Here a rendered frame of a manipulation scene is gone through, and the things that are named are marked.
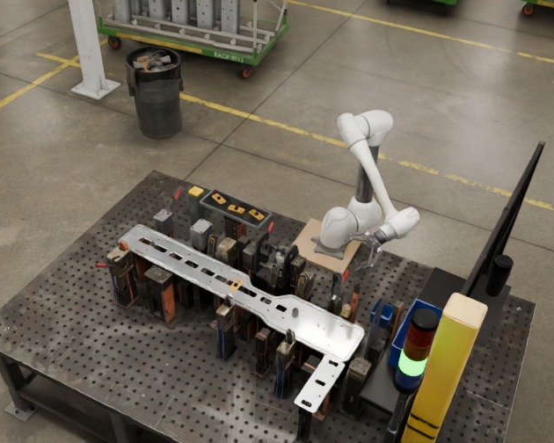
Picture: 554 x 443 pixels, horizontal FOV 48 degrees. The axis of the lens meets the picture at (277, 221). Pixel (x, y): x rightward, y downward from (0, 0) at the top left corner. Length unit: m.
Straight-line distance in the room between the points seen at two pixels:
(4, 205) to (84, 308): 2.12
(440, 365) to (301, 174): 3.73
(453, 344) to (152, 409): 1.66
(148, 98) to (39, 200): 1.28
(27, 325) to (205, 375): 0.98
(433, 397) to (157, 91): 4.17
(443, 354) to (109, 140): 4.58
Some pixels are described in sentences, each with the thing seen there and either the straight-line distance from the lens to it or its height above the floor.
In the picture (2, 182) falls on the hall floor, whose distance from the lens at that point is 5.69.
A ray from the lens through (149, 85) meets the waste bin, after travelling 5.56.
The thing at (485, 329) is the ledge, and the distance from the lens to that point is 2.52.
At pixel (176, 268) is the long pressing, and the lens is 3.18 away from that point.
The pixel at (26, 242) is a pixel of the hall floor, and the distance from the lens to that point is 5.03.
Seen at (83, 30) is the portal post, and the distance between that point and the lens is 6.43.
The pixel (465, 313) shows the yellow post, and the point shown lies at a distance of 1.76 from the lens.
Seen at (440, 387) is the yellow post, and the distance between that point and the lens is 1.96.
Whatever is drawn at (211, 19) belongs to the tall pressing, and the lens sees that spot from 7.18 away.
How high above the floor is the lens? 3.27
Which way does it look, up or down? 41 degrees down
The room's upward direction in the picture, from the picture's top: 3 degrees clockwise
